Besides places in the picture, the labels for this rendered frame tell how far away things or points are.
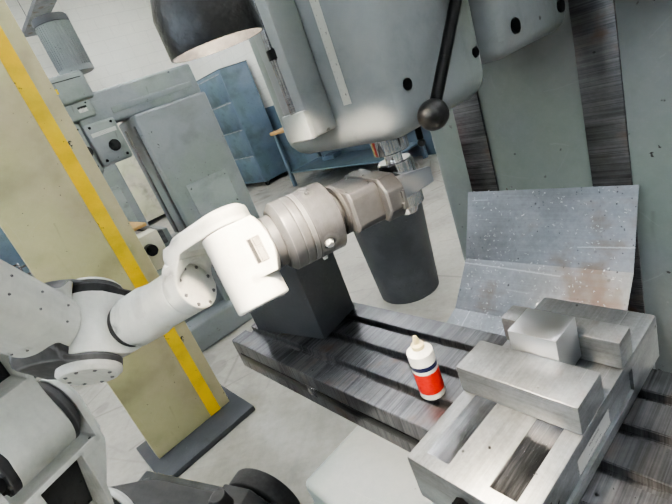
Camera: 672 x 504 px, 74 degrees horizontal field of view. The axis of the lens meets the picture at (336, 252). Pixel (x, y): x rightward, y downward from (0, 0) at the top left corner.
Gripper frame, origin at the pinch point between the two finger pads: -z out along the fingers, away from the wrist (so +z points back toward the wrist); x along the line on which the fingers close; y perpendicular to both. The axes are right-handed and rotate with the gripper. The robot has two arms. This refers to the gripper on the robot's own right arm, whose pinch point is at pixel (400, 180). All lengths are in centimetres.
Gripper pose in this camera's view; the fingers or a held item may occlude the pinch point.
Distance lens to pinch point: 59.9
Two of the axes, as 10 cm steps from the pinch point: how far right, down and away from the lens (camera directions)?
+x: -4.0, -2.2, 8.9
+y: 3.2, 8.7, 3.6
